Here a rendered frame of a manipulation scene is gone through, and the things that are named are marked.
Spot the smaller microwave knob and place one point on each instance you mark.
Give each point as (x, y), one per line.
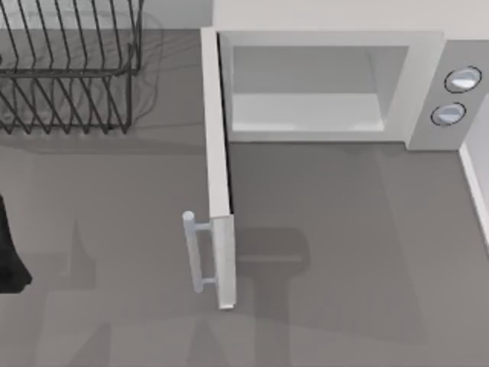
(448, 114)

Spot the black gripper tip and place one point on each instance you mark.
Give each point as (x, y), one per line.
(9, 264)

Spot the larger microwave knob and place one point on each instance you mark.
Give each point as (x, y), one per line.
(462, 78)

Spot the pale microwave oven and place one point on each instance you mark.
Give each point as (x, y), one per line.
(420, 46)

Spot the pale microwave door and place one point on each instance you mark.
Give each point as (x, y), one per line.
(218, 172)

